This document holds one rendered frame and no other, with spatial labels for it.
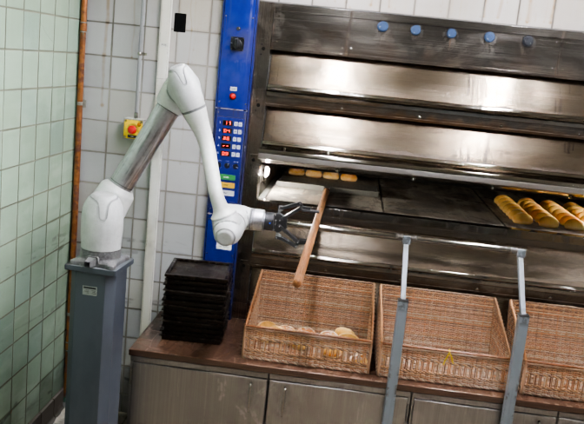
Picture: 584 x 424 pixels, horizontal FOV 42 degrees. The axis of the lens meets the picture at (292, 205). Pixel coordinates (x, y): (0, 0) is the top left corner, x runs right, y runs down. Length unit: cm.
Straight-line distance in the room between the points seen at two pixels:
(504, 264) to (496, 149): 55
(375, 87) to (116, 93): 122
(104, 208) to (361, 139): 126
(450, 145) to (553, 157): 47
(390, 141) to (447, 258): 62
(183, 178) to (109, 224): 79
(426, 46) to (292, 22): 62
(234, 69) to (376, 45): 66
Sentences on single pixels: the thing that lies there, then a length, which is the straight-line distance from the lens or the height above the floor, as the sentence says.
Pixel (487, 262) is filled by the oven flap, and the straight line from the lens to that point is 373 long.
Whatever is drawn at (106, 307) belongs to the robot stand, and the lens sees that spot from 307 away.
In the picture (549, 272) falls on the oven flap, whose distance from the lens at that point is 380.
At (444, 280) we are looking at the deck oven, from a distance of 373.
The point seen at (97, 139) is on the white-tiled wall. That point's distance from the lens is 380.
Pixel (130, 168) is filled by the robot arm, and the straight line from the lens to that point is 319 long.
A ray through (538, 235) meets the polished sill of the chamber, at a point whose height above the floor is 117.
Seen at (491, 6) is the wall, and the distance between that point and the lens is 363.
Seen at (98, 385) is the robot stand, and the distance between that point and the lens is 319.
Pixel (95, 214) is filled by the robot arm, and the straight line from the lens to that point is 301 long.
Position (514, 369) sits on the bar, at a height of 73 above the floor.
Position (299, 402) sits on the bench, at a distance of 335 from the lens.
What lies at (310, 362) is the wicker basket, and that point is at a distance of 332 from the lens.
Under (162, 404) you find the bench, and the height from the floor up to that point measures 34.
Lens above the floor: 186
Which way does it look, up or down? 11 degrees down
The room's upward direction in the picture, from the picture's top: 6 degrees clockwise
